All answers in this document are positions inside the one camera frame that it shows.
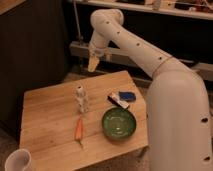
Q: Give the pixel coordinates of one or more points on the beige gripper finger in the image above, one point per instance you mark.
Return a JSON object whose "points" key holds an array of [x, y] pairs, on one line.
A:
{"points": [[93, 63]]}

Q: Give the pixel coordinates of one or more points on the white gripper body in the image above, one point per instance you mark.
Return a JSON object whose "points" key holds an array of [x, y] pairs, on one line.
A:
{"points": [[98, 49]]}

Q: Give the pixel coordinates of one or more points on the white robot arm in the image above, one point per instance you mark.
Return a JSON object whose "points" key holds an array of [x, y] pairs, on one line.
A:
{"points": [[177, 104]]}

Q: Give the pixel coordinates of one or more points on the white plastic bottle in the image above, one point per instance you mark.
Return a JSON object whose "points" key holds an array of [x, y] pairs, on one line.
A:
{"points": [[82, 99]]}

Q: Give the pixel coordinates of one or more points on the blue sponge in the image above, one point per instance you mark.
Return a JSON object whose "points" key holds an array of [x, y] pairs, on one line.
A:
{"points": [[127, 96]]}

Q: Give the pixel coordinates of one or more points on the green ceramic bowl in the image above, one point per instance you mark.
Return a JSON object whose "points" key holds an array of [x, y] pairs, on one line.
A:
{"points": [[118, 124]]}

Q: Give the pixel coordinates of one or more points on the white shelf board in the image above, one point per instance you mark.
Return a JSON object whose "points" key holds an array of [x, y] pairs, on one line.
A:
{"points": [[146, 8]]}

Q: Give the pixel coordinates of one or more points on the wooden table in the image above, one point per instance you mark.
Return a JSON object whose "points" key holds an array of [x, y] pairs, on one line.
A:
{"points": [[50, 115]]}

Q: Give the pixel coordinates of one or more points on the orange carrot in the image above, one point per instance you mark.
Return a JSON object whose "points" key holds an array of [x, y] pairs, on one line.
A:
{"points": [[78, 135]]}

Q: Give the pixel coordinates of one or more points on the white cup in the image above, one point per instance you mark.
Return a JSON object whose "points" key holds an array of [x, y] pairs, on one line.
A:
{"points": [[19, 160]]}

